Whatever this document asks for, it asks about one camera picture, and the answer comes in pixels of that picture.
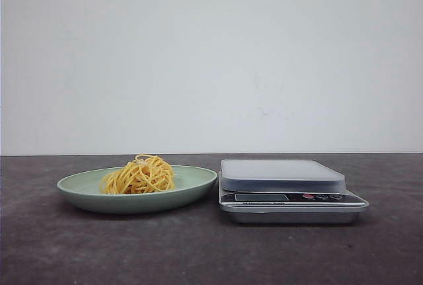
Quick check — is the yellow vermicelli noodle bundle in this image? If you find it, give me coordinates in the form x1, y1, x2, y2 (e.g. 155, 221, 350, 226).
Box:
99, 154, 175, 194

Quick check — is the pale green plate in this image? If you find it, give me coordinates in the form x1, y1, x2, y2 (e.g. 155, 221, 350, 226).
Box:
57, 165, 217, 214

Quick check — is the silver electronic kitchen scale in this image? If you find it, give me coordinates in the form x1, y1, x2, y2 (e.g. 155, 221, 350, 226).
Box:
219, 159, 369, 224

